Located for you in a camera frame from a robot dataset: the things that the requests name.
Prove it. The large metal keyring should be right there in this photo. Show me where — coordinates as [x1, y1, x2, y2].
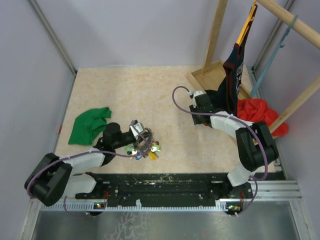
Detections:
[139, 128, 153, 152]

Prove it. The bunch of tagged keys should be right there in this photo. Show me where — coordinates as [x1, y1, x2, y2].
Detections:
[124, 141, 162, 161]

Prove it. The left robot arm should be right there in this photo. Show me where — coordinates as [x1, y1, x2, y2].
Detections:
[24, 120, 153, 207]

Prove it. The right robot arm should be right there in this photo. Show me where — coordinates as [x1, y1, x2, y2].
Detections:
[189, 90, 279, 198]

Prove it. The dark navy jersey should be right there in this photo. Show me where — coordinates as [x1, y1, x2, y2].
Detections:
[204, 42, 251, 116]

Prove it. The wooden clothes rack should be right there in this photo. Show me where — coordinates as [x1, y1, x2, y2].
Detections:
[187, 0, 320, 132]

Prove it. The green cloth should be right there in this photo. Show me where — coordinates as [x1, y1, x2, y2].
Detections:
[68, 107, 112, 146]

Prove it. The red cloth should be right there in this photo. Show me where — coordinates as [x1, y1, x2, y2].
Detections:
[237, 98, 279, 127]

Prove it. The blue clothes hanger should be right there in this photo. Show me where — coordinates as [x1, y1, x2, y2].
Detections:
[249, 14, 299, 98]

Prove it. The yellow clothes hanger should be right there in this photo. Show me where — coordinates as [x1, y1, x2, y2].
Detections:
[236, 0, 257, 46]

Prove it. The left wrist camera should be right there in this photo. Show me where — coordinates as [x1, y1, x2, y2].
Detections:
[129, 120, 145, 138]

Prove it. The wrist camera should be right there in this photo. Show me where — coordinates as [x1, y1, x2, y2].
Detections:
[129, 120, 145, 138]
[188, 90, 204, 100]

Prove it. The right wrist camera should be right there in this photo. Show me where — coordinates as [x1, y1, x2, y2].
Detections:
[188, 90, 204, 100]

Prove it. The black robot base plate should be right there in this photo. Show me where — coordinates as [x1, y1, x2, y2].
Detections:
[75, 173, 247, 207]

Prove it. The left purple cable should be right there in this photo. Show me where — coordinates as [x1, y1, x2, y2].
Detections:
[26, 123, 152, 219]

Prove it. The purple cable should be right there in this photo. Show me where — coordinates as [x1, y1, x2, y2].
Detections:
[171, 86, 269, 218]
[26, 123, 152, 219]

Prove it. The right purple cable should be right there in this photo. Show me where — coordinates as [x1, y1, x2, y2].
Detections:
[171, 86, 269, 218]

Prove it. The aluminium frame rail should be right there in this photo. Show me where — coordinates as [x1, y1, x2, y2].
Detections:
[39, 180, 302, 215]

